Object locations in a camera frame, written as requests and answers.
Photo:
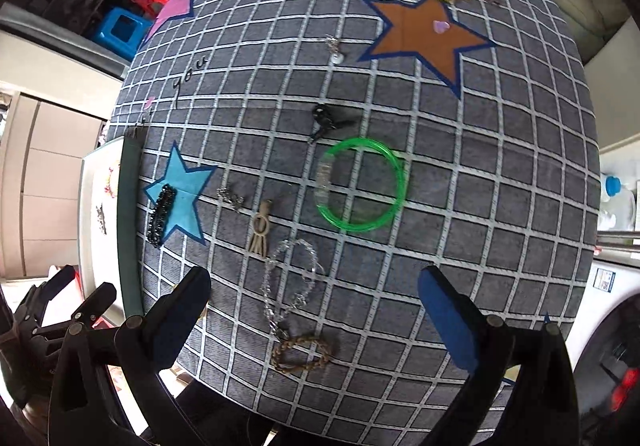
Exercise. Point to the small silver hair clip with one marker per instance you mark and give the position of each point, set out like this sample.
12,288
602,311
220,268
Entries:
228,196

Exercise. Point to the grey checked star tablecloth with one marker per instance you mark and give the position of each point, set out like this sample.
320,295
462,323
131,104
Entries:
327,334

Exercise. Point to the beige wooden hair clip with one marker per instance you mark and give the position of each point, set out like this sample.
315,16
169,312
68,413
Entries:
260,230

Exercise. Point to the green plastic bangle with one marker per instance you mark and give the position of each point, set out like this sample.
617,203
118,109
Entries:
377,177

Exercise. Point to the black beaded hair clip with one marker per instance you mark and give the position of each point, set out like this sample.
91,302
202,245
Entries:
159,217

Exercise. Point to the silver rhinestone hair clip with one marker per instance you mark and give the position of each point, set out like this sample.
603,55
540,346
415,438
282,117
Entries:
101,218

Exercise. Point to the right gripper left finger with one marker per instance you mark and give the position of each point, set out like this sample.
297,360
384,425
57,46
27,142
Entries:
175,314

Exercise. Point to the blue plastic stool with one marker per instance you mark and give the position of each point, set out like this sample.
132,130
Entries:
122,32

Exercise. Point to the white jewelry tray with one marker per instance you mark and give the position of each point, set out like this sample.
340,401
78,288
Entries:
109,176

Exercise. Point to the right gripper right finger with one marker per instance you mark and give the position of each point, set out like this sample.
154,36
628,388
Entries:
444,306

